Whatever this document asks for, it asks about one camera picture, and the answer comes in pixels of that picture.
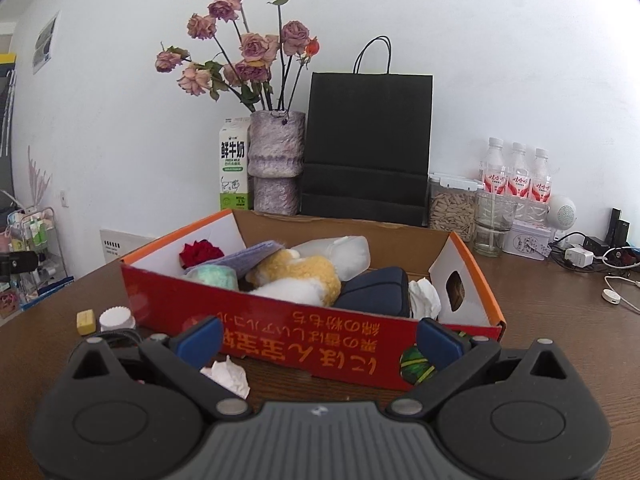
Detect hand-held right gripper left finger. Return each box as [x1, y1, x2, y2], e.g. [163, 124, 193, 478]
[57, 316, 253, 419]

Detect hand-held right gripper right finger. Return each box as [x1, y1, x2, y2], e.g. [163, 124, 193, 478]
[389, 317, 581, 419]

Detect white tissue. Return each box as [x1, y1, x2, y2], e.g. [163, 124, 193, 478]
[200, 355, 251, 401]
[407, 277, 442, 321]

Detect pale green fluffy ball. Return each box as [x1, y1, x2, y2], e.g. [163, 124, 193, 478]
[186, 264, 240, 291]

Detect navy blue pouch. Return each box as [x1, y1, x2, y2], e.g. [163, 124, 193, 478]
[332, 266, 411, 318]

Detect red fabric rose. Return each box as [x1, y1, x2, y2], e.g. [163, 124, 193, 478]
[179, 240, 224, 271]

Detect white ridged bottle cap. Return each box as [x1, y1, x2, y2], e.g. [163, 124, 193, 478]
[98, 306, 136, 333]

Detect purple cloth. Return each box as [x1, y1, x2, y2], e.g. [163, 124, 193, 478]
[182, 241, 286, 278]

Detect orange red cardboard box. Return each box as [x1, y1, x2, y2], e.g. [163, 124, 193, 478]
[120, 209, 507, 392]

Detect yellow white plush toy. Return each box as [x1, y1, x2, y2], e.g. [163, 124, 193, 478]
[245, 249, 342, 307]

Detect white plastic pouch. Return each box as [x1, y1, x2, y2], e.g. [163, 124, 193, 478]
[290, 235, 372, 283]

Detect wooden desktop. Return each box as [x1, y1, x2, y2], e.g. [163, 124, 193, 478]
[0, 220, 640, 480]

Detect blue white packets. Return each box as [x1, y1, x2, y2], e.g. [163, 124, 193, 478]
[20, 280, 76, 308]

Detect dark framed board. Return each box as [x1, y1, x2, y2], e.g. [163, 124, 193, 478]
[0, 52, 18, 193]

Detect clear seed container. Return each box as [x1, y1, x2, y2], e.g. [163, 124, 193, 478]
[427, 172, 485, 243]

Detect white printed tin box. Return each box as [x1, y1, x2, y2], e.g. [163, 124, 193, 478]
[501, 219, 553, 262]

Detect clear glass cup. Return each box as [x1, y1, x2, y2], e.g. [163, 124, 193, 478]
[472, 191, 517, 259]

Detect white charger plug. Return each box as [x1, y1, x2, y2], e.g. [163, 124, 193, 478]
[564, 246, 595, 268]

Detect white round speaker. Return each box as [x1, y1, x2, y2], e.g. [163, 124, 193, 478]
[546, 194, 577, 233]

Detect white green milk carton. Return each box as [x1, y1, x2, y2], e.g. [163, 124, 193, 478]
[217, 116, 251, 212]

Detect black red gadget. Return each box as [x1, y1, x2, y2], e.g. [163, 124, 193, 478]
[607, 246, 640, 267]

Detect purple textured vase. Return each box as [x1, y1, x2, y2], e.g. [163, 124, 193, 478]
[247, 110, 307, 217]

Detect black paper bag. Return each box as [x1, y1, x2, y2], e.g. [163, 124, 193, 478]
[299, 36, 434, 228]

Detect dried pink rose bouquet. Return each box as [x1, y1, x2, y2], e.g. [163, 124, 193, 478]
[154, 0, 321, 113]

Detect wire rack with bottles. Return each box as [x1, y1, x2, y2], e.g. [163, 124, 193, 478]
[0, 206, 68, 311]

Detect white puck charger cable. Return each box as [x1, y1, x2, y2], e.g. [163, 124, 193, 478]
[600, 275, 640, 313]

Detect grey wall poster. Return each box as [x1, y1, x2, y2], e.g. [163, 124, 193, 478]
[31, 10, 62, 75]

